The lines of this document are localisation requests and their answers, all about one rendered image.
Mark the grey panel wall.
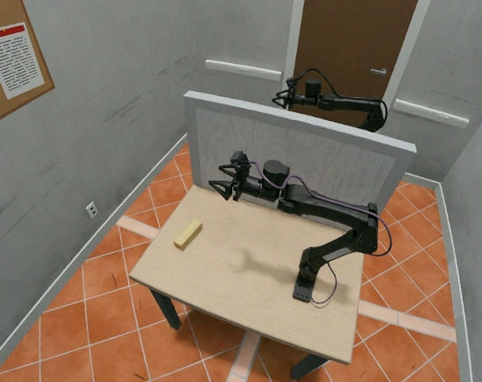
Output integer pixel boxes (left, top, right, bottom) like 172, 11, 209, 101
183, 90, 416, 216

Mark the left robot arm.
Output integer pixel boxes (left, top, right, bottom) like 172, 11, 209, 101
256, 160, 379, 301

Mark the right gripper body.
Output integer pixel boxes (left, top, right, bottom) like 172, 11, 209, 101
286, 80, 306, 109

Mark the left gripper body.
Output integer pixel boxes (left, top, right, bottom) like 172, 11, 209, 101
228, 161, 262, 202

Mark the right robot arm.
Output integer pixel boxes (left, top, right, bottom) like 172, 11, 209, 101
302, 79, 385, 132

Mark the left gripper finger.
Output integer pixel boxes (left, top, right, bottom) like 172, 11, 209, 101
218, 164, 237, 178
209, 180, 230, 201

